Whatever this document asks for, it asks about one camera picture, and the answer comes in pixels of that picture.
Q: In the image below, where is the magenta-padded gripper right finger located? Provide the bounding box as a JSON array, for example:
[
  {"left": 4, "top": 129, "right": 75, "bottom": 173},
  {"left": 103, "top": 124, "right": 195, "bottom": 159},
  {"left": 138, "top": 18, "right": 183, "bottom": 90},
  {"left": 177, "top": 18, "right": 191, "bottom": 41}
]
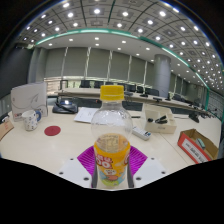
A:
[{"left": 126, "top": 145, "right": 168, "bottom": 190}]

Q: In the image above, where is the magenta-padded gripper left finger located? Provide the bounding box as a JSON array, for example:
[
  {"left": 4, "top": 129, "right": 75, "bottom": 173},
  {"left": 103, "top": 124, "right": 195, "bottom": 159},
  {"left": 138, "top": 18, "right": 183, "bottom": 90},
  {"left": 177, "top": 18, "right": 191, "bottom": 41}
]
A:
[{"left": 56, "top": 145, "right": 99, "bottom": 190}]

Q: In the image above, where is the yellow-capped orange-label drink bottle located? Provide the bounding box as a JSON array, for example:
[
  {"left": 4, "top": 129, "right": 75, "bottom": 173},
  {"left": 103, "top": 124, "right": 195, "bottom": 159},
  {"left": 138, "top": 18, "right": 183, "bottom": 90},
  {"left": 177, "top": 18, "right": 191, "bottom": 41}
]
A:
[{"left": 90, "top": 84, "right": 134, "bottom": 190}]

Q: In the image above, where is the white remote control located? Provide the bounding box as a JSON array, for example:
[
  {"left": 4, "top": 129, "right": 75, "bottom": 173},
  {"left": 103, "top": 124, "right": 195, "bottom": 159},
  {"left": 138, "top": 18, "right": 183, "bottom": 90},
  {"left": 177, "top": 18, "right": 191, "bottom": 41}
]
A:
[{"left": 131, "top": 125, "right": 152, "bottom": 141}]

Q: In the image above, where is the flat round red coaster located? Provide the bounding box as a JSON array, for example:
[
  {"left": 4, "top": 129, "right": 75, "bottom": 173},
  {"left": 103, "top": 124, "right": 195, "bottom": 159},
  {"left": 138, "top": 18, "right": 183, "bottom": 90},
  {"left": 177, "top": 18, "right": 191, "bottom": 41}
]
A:
[{"left": 43, "top": 125, "right": 62, "bottom": 137}]

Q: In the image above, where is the open white cardboard box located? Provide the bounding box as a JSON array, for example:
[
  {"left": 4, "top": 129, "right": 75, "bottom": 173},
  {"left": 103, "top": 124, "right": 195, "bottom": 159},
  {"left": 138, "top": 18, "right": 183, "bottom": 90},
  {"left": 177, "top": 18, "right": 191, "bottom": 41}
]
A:
[{"left": 143, "top": 105, "right": 178, "bottom": 134}]

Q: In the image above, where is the brown carton with red label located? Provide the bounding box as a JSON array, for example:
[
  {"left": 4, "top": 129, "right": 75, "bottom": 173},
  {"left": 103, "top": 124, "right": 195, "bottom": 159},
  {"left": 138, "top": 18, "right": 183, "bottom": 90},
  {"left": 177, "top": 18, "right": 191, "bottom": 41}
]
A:
[{"left": 177, "top": 128, "right": 220, "bottom": 164}]

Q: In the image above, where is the black stapler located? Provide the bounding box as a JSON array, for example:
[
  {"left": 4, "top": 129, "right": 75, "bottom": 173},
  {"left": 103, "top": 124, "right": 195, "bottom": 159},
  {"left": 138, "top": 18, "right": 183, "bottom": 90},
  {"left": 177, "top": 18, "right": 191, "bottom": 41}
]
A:
[{"left": 154, "top": 114, "right": 169, "bottom": 125}]

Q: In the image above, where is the white printed paper sheet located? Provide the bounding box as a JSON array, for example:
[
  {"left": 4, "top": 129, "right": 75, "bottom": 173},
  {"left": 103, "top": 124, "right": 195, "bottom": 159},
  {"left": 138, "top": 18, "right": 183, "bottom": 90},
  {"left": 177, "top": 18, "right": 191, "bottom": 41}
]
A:
[{"left": 73, "top": 106, "right": 100, "bottom": 124}]

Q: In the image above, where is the black desk phone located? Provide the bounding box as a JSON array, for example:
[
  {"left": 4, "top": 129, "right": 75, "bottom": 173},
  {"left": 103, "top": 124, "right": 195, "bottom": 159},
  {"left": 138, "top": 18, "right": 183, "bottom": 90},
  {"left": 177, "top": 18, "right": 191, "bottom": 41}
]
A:
[{"left": 52, "top": 96, "right": 79, "bottom": 115}]

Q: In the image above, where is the long curved conference desk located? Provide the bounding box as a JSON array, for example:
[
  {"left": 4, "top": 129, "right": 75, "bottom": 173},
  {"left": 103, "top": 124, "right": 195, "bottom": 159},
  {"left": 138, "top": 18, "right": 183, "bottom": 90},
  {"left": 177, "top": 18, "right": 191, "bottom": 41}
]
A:
[{"left": 54, "top": 87, "right": 208, "bottom": 115}]

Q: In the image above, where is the brown paper envelope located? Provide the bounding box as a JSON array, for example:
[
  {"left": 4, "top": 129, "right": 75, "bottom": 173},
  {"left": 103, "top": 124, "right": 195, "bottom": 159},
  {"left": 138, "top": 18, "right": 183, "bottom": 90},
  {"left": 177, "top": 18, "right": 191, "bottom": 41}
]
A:
[{"left": 0, "top": 118, "right": 15, "bottom": 141}]

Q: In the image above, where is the white paper carton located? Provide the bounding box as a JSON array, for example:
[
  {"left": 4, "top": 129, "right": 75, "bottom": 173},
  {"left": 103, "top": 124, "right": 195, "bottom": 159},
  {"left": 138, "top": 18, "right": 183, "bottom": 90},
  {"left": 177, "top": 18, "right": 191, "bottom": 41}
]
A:
[{"left": 10, "top": 81, "right": 49, "bottom": 122}]

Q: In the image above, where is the row of black office chairs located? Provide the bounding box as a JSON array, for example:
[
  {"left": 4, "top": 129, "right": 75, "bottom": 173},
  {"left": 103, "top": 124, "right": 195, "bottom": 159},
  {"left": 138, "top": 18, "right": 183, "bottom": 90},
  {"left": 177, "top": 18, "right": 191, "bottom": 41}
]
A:
[{"left": 59, "top": 79, "right": 161, "bottom": 97}]

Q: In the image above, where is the group of ceiling lights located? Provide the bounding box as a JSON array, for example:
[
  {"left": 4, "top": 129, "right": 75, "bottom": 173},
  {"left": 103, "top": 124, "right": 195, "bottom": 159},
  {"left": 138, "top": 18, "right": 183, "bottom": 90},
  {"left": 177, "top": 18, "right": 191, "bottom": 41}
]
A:
[{"left": 21, "top": 1, "right": 221, "bottom": 88}]

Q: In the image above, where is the white patterned mug blue handle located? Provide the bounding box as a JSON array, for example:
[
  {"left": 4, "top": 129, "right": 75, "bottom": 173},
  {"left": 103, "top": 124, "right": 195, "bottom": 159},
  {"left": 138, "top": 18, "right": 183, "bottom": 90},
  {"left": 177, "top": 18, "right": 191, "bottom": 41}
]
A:
[{"left": 21, "top": 109, "right": 43, "bottom": 132}]

